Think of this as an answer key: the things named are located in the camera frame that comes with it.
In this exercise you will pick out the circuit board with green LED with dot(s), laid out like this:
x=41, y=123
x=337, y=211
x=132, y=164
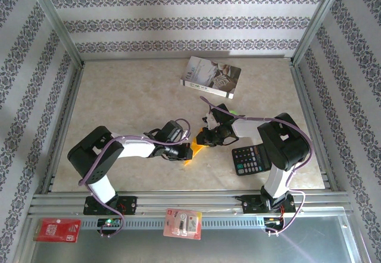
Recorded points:
x=109, y=222

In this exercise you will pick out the red flat package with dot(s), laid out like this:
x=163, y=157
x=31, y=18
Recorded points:
x=56, y=230

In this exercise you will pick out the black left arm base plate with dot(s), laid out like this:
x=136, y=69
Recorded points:
x=131, y=205

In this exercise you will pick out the orange paper sheet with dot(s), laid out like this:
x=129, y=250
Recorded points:
x=196, y=150

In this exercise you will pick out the black calculator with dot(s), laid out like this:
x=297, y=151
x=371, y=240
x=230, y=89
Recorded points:
x=248, y=160

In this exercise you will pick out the aluminium side rail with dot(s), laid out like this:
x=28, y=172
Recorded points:
x=312, y=126
x=64, y=126

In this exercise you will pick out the pink blister pack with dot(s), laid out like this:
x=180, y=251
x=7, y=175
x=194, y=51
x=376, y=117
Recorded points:
x=182, y=224

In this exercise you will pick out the aluminium frame post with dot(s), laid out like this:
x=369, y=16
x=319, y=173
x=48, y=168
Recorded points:
x=53, y=19
x=318, y=19

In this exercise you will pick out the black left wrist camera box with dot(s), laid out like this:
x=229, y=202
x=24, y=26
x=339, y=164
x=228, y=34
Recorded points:
x=172, y=130

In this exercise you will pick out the white book with photo cover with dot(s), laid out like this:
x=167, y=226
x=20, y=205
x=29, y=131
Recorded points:
x=211, y=77

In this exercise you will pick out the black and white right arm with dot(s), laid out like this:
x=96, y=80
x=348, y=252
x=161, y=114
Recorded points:
x=282, y=150

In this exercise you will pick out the grey metal shelf panel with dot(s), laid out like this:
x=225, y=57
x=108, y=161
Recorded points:
x=268, y=245

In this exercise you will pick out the long aluminium mounting rail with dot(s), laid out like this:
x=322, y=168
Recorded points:
x=190, y=200

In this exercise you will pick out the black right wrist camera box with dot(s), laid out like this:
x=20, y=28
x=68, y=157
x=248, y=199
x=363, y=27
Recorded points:
x=221, y=114

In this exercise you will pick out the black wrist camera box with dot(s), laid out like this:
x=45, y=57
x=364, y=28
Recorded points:
x=221, y=114
x=172, y=130

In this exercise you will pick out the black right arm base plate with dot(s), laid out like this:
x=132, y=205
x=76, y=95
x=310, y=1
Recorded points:
x=250, y=203

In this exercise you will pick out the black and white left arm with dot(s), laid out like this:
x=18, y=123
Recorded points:
x=92, y=159

